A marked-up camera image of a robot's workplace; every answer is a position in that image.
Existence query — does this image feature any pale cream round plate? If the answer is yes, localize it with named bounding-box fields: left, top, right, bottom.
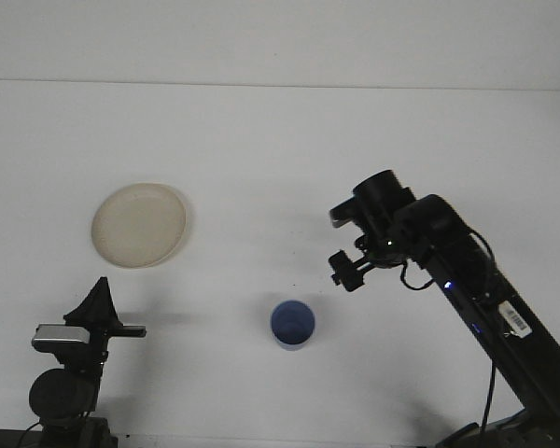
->
left=91, top=182, right=191, bottom=270

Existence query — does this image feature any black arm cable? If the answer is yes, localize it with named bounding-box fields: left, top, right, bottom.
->
left=399, top=231, right=498, bottom=433
left=19, top=421, right=43, bottom=448

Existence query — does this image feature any pale blue cup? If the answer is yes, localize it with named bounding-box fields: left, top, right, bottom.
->
left=270, top=300, right=316, bottom=352

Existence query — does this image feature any dark panel with orange edge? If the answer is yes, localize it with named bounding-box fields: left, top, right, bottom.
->
left=0, top=427, right=43, bottom=448

